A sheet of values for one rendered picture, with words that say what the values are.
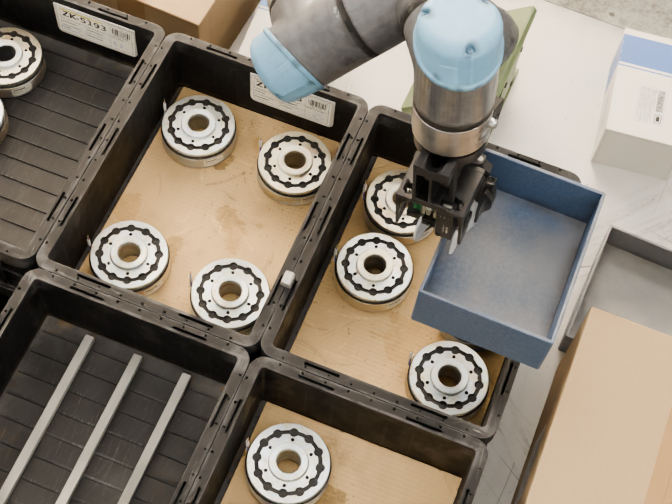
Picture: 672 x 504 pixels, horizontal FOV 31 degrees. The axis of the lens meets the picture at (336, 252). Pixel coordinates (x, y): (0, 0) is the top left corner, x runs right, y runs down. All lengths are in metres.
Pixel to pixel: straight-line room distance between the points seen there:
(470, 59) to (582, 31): 1.06
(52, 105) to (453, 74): 0.86
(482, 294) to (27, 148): 0.71
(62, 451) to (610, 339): 0.69
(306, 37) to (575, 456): 0.63
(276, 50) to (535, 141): 0.84
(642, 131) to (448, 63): 0.87
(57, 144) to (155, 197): 0.16
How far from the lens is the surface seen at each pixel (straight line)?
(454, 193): 1.19
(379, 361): 1.56
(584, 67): 2.03
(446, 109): 1.07
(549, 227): 1.41
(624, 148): 1.89
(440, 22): 1.03
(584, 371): 1.53
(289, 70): 1.15
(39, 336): 1.60
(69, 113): 1.77
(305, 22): 1.15
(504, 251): 1.39
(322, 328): 1.58
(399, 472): 1.51
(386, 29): 1.12
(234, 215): 1.65
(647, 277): 1.84
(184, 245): 1.63
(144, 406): 1.54
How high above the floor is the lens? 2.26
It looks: 61 degrees down
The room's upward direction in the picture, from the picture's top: 7 degrees clockwise
